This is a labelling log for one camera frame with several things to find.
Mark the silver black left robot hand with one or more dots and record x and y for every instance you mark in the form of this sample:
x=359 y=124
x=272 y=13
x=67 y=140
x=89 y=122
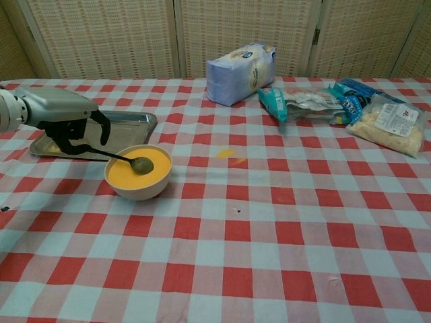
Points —
x=54 y=107

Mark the dark metal spoon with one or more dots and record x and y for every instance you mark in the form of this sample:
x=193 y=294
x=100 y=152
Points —
x=143 y=165

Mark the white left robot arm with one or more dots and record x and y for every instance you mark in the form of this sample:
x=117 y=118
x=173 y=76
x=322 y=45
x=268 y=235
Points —
x=10 y=114

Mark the yellow round bowl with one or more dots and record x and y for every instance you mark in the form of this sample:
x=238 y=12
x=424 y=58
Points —
x=128 y=178

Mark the bowl of yellow powder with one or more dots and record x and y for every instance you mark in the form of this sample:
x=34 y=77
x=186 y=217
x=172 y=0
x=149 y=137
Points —
x=141 y=193

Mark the rectangular stainless steel tray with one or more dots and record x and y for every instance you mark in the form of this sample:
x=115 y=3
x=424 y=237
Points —
x=131 y=128

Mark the woven bamboo folding screen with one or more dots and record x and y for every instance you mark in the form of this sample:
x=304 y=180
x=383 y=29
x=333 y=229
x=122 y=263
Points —
x=101 y=33

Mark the lavender flour bag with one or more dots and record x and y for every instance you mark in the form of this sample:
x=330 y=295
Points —
x=229 y=80

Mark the teal frozen food bag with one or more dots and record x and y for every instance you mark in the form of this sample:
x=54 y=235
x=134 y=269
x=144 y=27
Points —
x=272 y=101

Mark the red white checked tablecloth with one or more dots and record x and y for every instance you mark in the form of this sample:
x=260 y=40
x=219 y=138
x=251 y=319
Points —
x=235 y=262

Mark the blue food package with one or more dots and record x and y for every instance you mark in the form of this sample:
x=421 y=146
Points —
x=353 y=91

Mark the clear bag of pale food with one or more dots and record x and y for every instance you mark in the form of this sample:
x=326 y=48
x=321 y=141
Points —
x=387 y=134

